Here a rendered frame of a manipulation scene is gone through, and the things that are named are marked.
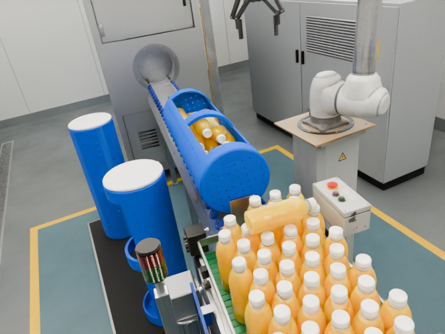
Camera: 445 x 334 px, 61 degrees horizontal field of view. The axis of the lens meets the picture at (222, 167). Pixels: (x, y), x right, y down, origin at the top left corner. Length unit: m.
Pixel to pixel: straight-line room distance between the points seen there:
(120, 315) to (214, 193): 1.17
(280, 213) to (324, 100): 0.95
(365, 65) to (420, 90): 1.41
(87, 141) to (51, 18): 3.95
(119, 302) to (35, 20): 4.69
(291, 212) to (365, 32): 0.98
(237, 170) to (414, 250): 1.71
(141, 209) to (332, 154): 0.99
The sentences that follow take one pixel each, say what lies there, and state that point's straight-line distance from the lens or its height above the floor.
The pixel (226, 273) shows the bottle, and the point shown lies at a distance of 1.22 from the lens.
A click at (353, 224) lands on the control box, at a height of 1.04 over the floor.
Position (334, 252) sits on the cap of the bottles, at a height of 1.12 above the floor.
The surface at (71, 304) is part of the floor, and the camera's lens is 2.80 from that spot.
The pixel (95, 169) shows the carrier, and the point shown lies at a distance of 2.60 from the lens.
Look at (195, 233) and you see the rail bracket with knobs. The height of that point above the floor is 1.00.
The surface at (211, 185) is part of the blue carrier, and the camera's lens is 1.41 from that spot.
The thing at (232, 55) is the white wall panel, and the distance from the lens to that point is 7.08.
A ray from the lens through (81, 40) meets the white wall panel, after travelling 6.34.
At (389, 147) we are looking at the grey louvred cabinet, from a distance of 3.19.
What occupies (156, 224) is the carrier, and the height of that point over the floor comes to 0.82.
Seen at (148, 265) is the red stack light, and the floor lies 1.22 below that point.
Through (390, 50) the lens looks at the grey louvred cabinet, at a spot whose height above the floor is 1.15.
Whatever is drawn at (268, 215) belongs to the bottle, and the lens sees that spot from 1.10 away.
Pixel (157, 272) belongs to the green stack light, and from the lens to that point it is 0.97.
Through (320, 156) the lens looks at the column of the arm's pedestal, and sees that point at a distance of 1.98.
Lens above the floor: 1.84
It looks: 29 degrees down
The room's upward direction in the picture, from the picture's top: 8 degrees counter-clockwise
